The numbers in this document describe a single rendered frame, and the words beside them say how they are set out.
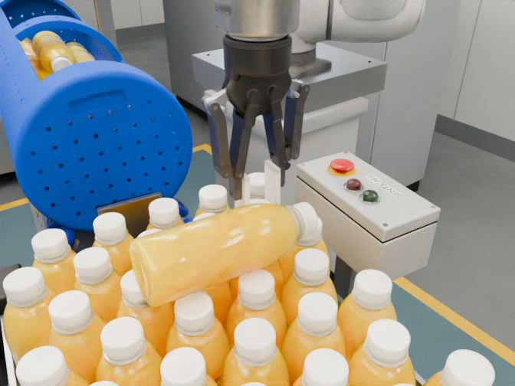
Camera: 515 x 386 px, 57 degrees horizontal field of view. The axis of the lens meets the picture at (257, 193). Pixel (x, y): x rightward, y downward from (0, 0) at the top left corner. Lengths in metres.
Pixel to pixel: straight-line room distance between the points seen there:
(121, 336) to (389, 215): 0.36
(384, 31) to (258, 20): 0.73
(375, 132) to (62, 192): 1.79
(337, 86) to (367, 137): 1.15
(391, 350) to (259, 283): 0.15
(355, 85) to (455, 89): 2.31
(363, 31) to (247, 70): 0.70
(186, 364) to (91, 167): 0.44
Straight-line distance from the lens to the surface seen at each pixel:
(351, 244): 0.67
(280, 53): 0.51
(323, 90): 1.21
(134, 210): 0.76
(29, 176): 0.79
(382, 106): 2.33
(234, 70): 0.52
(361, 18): 1.17
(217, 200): 0.65
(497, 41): 3.38
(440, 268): 2.37
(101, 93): 0.76
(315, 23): 1.18
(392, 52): 2.27
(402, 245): 0.65
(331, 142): 1.28
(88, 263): 0.57
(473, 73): 3.48
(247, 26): 0.49
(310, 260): 0.54
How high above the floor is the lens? 1.45
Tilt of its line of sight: 32 degrees down
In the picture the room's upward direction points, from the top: straight up
